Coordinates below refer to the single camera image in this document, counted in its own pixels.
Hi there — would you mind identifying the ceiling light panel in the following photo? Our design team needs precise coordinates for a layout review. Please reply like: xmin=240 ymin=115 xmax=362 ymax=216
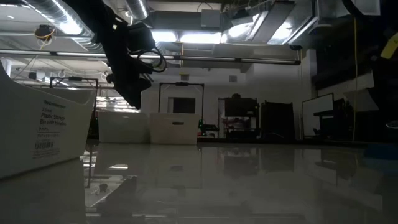
xmin=179 ymin=32 xmax=223 ymax=44
xmin=151 ymin=30 xmax=178 ymax=44

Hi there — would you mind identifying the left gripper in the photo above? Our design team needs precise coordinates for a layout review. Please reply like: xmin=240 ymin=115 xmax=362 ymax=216
xmin=105 ymin=52 xmax=153 ymax=110

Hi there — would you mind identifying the yellow cable reel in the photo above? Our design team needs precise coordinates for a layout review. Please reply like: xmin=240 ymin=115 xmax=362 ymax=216
xmin=33 ymin=24 xmax=57 ymax=42

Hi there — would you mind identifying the whiteboard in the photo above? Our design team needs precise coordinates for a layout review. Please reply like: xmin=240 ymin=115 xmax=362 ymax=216
xmin=301 ymin=92 xmax=335 ymax=138

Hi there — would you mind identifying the horizontal ceiling pipe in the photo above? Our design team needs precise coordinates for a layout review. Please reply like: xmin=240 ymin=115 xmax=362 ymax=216
xmin=0 ymin=49 xmax=302 ymax=65

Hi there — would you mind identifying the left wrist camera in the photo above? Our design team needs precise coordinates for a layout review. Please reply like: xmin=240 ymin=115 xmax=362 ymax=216
xmin=127 ymin=22 xmax=156 ymax=54

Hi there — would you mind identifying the black tall cabinet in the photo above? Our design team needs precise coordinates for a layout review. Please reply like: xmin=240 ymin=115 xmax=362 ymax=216
xmin=260 ymin=100 xmax=295 ymax=141

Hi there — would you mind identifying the white plastic bin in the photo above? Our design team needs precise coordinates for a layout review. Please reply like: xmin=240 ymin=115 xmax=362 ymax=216
xmin=0 ymin=60 xmax=97 ymax=180
xmin=149 ymin=112 xmax=200 ymax=146
xmin=98 ymin=111 xmax=151 ymax=144

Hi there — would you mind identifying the silver ventilation duct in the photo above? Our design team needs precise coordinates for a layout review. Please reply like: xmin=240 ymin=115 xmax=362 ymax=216
xmin=18 ymin=0 xmax=150 ymax=83

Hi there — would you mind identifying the white ceiling unit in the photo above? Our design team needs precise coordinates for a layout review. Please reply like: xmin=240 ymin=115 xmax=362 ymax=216
xmin=351 ymin=0 xmax=382 ymax=16

